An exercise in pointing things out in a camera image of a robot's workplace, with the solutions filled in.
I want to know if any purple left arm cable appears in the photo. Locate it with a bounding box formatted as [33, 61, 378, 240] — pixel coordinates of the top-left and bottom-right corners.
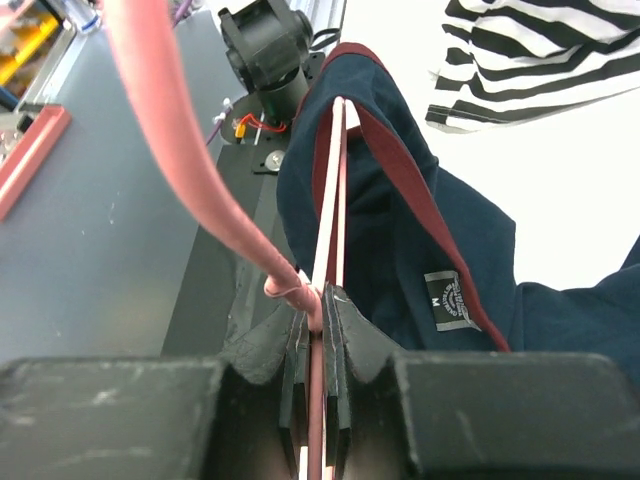
[169, 0, 231, 146]

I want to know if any navy maroon-trimmed tank top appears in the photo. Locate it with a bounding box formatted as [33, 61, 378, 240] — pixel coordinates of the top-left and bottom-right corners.
[277, 43, 639, 369]

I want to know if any pink wire hanger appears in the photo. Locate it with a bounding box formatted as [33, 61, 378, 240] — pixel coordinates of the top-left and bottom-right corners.
[307, 96, 347, 480]

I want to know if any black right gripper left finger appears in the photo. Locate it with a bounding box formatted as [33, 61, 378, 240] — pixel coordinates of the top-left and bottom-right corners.
[217, 282, 307, 475]

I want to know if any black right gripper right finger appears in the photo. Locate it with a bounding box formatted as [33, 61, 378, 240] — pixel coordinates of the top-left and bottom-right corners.
[322, 285, 399, 475]

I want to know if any black white striped garment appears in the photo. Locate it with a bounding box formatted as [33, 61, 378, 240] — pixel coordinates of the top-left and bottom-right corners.
[425, 1, 639, 132]

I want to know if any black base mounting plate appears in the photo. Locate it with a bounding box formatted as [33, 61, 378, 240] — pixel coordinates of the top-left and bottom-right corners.
[162, 94, 294, 356]

